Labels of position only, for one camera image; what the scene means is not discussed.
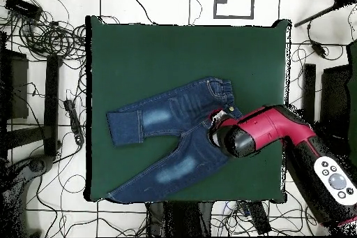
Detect small black power adapter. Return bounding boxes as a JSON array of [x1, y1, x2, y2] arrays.
[[310, 40, 328, 58]]

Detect blue denim jeans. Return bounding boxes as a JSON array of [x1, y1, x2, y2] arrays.
[[105, 76, 244, 204]]

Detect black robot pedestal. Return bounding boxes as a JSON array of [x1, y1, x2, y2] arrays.
[[146, 200, 214, 237]]

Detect black stand with rod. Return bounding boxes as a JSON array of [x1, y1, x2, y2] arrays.
[[294, 0, 357, 28]]

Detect black adapter box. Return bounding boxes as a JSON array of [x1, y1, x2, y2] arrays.
[[4, 0, 43, 22]]

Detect dark green table cloth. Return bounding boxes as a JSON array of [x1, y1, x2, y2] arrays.
[[84, 15, 292, 204]]

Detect grey floor hatch frame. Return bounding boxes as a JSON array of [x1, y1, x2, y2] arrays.
[[213, 0, 255, 20]]

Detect coil of black cables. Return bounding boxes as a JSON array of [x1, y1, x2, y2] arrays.
[[19, 21, 86, 61]]

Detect dark flat panel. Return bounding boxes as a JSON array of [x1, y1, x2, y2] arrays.
[[318, 64, 351, 138], [0, 49, 29, 120]]

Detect long black power strip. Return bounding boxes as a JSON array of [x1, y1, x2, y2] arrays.
[[247, 200, 272, 235]]

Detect black stand bar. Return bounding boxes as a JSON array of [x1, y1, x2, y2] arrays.
[[302, 63, 317, 119], [43, 54, 61, 157]]

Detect grey stand base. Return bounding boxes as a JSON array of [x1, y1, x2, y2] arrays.
[[0, 154, 55, 237]]

